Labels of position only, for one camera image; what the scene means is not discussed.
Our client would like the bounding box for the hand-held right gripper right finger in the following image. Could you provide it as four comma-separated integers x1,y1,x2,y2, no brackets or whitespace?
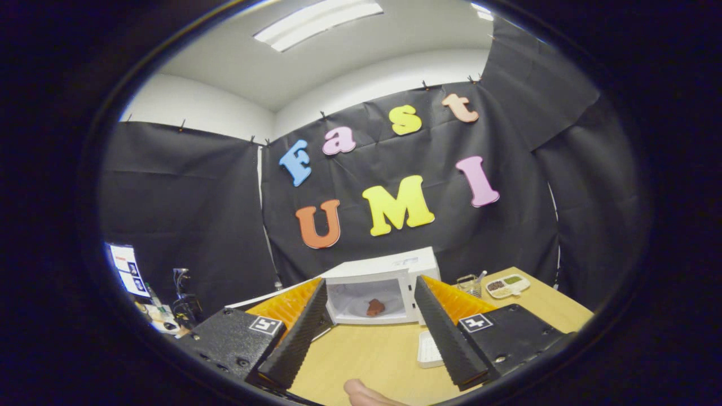
413,275,576,391

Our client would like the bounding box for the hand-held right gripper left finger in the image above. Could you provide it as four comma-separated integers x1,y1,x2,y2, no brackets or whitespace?
178,276,329,391

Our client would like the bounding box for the white microwave oven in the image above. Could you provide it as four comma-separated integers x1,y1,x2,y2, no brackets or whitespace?
226,246,442,326

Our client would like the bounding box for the white ribbed tray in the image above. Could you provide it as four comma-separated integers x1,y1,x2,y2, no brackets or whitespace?
417,330,446,369

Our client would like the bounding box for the clear utensil holder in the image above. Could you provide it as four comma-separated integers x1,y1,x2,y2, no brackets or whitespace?
456,270,488,298

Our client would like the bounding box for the white divided dish with grains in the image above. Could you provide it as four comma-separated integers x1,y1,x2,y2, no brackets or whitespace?
486,274,531,299

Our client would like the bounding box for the white side table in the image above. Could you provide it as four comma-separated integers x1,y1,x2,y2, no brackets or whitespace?
135,296,191,339

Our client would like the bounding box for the black backdrop cloth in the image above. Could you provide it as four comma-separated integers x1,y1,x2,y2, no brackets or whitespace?
99,17,649,319

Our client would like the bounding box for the white printed poster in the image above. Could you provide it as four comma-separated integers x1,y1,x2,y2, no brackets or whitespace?
108,243,151,298

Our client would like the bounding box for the long ceiling light panel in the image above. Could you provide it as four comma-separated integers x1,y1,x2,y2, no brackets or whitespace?
253,0,384,52

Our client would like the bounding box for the black cable bundle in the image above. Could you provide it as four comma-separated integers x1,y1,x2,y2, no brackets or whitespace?
171,267,204,325

